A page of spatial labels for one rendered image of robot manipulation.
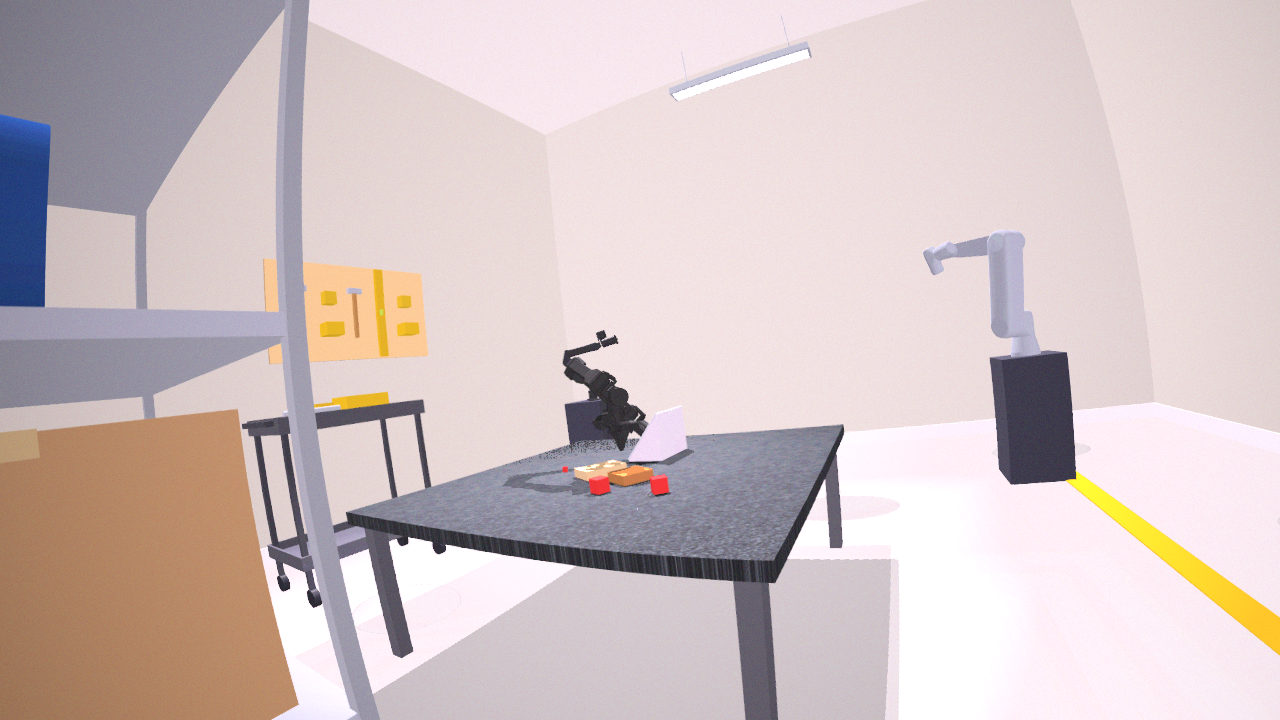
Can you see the orange square block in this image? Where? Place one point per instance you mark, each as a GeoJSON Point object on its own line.
{"type": "Point", "coordinates": [630, 475]}

